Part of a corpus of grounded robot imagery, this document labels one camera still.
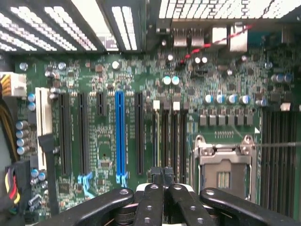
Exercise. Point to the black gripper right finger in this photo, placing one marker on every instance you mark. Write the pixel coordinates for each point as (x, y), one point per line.
(185, 207)

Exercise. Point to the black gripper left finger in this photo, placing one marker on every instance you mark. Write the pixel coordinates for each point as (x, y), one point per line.
(150, 204)

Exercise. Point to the RAM slot with black latch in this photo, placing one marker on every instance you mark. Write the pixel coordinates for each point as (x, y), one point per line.
(165, 136)
(184, 141)

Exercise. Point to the RAM slot with white latch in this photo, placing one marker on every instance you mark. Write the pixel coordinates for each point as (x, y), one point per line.
(155, 131)
(175, 141)

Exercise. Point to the silver CPU socket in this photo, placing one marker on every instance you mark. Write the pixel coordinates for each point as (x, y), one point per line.
(223, 162)

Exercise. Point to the long black expansion slot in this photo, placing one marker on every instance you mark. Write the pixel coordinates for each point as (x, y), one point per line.
(139, 131)
(65, 134)
(84, 134)

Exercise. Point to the blue expansion slot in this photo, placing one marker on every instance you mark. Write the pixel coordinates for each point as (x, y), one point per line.
(120, 131)

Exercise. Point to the green motherboard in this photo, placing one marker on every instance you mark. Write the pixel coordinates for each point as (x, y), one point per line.
(105, 131)

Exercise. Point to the short black expansion slot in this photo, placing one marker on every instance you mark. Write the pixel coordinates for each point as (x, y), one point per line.
(101, 104)

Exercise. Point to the thin metal locking lever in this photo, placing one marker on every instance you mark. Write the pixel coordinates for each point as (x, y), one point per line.
(277, 143)

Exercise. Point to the white PCI expansion slot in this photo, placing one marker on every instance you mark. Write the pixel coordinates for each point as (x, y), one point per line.
(43, 113)

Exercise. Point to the silver rear port block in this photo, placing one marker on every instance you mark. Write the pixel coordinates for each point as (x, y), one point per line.
(238, 38)
(219, 37)
(180, 37)
(197, 37)

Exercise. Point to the black rear port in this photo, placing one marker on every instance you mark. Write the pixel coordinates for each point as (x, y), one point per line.
(163, 27)

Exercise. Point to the white power connector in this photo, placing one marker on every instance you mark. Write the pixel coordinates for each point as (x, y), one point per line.
(17, 83)

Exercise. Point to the perforated metal case panel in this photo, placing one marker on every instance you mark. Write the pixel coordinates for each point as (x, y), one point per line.
(142, 23)

